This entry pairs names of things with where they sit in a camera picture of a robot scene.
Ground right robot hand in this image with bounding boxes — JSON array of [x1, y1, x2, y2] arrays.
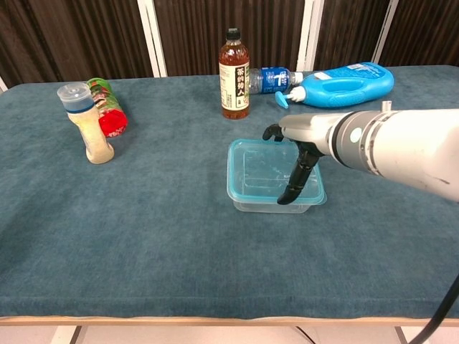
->
[[262, 113, 338, 206]]

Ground blue detergent pump bottle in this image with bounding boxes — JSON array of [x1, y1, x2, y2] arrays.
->
[[275, 62, 395, 110]]

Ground blue label water bottle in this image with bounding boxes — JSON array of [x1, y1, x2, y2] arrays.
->
[[248, 66, 305, 95]]

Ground brown tea bottle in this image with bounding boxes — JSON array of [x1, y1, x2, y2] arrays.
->
[[218, 27, 251, 120]]

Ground teal table cloth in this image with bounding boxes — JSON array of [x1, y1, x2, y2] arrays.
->
[[0, 64, 459, 320]]

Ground green chips can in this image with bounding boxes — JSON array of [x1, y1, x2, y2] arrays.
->
[[85, 77, 129, 139]]

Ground seasoning shaker bottle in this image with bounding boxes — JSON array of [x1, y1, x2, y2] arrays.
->
[[56, 82, 115, 165]]

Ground thick black cable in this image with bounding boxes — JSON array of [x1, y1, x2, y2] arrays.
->
[[408, 274, 459, 344]]

